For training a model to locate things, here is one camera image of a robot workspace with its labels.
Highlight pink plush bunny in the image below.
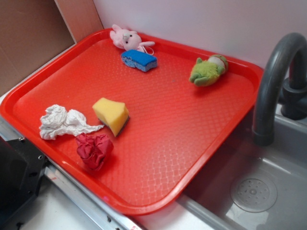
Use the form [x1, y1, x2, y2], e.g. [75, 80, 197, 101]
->
[109, 24, 155, 53]

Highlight brown cardboard panel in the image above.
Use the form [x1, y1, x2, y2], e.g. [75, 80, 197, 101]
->
[0, 0, 103, 95]

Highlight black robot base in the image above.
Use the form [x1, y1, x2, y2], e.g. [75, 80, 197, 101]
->
[0, 138, 47, 228]

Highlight red plastic tray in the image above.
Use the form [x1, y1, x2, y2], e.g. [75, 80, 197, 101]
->
[0, 29, 263, 216]

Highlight blue sponge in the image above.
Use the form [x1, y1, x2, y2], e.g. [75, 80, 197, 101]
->
[121, 50, 158, 72]

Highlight crumpled red paper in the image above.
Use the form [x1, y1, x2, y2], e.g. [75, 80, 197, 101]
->
[75, 133, 114, 171]

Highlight grey plastic sink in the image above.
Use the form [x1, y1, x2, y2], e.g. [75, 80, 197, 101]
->
[177, 103, 307, 230]

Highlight yellow sponge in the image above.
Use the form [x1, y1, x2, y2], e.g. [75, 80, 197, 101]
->
[92, 98, 130, 137]

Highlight aluminium frame rail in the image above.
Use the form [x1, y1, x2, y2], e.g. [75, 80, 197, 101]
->
[0, 115, 147, 230]

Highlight crumpled white paper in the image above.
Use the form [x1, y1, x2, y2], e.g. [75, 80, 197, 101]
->
[39, 104, 104, 140]

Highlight green plush frog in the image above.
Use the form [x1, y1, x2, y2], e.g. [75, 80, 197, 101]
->
[189, 54, 229, 87]

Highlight grey curved faucet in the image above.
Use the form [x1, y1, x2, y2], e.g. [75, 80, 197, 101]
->
[252, 33, 307, 146]

